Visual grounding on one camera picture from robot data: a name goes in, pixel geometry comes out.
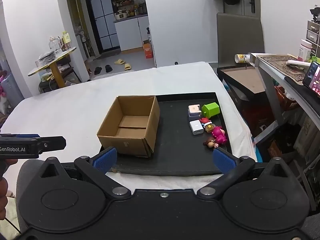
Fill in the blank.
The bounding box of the magenta dinosaur-suit figure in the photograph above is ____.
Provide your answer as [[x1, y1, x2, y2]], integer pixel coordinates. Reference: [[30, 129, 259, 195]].
[[212, 126, 227, 145]]

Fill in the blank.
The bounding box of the red crab beer-mug toy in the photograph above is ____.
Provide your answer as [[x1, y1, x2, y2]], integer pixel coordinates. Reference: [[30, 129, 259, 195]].
[[199, 117, 215, 133]]

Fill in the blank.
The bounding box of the green plastic cube container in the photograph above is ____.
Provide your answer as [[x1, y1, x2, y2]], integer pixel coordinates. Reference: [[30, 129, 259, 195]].
[[201, 102, 220, 119]]

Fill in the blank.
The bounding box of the white square figure box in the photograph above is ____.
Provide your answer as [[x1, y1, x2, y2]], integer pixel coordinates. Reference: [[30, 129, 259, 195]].
[[188, 104, 202, 121]]

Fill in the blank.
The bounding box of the small brown-haired doll figure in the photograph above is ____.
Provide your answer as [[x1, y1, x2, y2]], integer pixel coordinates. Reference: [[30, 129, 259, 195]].
[[203, 137, 219, 149]]

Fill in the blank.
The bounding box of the person's hand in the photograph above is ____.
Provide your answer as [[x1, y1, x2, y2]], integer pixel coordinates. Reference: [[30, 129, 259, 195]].
[[0, 159, 17, 220]]

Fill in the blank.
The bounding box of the brown cardboard box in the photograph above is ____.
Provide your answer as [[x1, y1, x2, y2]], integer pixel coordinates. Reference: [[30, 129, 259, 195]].
[[97, 95, 160, 158]]

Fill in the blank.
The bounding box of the black rectangular tray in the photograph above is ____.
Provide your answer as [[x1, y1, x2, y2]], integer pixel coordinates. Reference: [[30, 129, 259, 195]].
[[115, 92, 220, 177]]

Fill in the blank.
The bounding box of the white tablecloth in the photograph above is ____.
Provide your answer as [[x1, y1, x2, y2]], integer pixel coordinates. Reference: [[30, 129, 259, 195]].
[[0, 61, 258, 198]]

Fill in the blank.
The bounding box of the black low side table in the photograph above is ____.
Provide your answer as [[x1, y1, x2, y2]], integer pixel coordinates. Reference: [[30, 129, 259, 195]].
[[217, 66, 266, 101]]

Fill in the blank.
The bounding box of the round yellow-legged side table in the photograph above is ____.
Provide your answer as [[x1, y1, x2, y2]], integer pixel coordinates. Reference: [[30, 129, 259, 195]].
[[28, 47, 76, 88]]

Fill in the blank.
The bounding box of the black slipper left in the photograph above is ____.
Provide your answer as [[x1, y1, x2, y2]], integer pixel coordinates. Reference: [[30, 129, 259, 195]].
[[94, 67, 102, 75]]

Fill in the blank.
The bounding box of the black slipper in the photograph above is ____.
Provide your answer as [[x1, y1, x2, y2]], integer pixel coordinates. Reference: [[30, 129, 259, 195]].
[[94, 67, 102, 75], [105, 64, 113, 73]]

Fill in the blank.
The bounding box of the black slipper right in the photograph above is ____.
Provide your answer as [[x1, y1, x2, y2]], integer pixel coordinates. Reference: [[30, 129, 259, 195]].
[[105, 64, 113, 73]]

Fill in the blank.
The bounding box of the yellow slipper right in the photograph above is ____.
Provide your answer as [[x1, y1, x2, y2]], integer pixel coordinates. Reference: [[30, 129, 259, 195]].
[[125, 63, 131, 70]]

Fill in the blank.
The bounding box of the yellow slipper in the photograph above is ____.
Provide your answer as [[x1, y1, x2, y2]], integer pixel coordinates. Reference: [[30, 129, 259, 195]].
[[125, 63, 131, 70], [114, 59, 125, 65]]

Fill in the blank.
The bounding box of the yellow slipper left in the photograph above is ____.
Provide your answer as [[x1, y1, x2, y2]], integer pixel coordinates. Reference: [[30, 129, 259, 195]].
[[114, 59, 125, 65]]

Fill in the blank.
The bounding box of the grey metal desk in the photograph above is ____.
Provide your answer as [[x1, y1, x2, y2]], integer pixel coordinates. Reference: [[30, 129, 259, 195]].
[[250, 53, 319, 144]]

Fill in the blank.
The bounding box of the yellow-white paper cup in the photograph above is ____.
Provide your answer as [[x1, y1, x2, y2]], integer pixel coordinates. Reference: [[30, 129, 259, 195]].
[[234, 54, 251, 63]]

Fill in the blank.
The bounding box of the smartphone with lit screen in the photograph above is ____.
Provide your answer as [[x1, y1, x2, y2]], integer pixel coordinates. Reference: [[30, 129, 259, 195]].
[[303, 61, 320, 95]]

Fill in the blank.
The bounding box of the orange cardboard box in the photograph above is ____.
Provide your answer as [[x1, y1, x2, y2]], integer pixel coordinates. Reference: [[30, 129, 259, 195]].
[[143, 40, 153, 59]]

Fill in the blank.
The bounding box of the white supplement bottle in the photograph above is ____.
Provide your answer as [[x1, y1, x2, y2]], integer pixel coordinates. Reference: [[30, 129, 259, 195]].
[[298, 40, 312, 62]]

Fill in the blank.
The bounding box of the white kitchen cabinet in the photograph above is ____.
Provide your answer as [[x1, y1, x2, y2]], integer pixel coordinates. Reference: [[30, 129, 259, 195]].
[[114, 15, 149, 51]]

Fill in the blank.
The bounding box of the small drawer cabinet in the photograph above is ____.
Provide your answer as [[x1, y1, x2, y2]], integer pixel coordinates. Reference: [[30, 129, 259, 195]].
[[306, 21, 320, 45]]

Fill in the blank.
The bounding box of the black-framed glass door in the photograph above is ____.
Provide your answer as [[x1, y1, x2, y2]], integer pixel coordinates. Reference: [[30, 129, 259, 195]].
[[85, 0, 120, 53]]

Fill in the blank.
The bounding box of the white USB wall charger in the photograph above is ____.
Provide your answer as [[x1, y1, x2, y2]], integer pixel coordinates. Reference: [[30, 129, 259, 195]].
[[189, 120, 204, 135]]

